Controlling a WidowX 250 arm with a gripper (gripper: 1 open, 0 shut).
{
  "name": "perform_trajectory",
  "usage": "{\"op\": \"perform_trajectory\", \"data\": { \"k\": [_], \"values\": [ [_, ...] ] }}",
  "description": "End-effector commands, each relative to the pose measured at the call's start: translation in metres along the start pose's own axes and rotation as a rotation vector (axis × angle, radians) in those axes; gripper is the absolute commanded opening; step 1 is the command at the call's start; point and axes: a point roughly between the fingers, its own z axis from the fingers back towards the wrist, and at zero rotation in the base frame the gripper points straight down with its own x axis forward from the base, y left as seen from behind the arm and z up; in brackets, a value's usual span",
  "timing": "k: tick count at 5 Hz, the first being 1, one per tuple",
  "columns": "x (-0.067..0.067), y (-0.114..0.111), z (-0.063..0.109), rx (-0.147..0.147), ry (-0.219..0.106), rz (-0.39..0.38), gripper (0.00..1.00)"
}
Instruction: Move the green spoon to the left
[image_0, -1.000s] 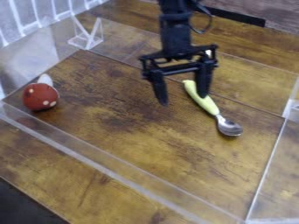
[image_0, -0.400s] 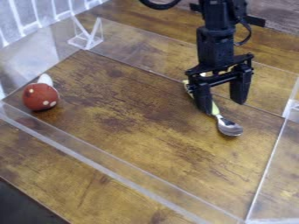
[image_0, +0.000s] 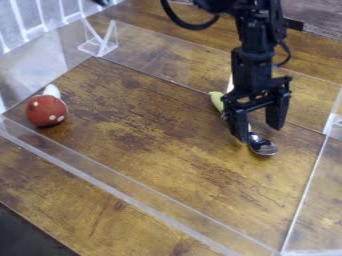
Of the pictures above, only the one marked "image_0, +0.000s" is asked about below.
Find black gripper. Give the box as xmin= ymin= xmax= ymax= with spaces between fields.
xmin=222 ymin=47 xmax=291 ymax=142

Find green handled metal spoon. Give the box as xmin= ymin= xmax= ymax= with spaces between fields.
xmin=208 ymin=91 xmax=278 ymax=156

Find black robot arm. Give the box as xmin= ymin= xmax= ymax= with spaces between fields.
xmin=194 ymin=0 xmax=291 ymax=142

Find black strip on table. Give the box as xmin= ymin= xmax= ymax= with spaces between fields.
xmin=285 ymin=18 xmax=305 ymax=31

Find red toy mushroom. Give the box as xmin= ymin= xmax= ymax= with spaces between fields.
xmin=25 ymin=84 xmax=68 ymax=127

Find clear acrylic enclosure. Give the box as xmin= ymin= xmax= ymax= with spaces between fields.
xmin=0 ymin=0 xmax=342 ymax=256

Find black cable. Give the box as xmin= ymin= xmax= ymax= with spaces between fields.
xmin=159 ymin=0 xmax=222 ymax=31

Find clear acrylic triangular bracket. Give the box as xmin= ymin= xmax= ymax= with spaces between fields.
xmin=78 ymin=19 xmax=119 ymax=57

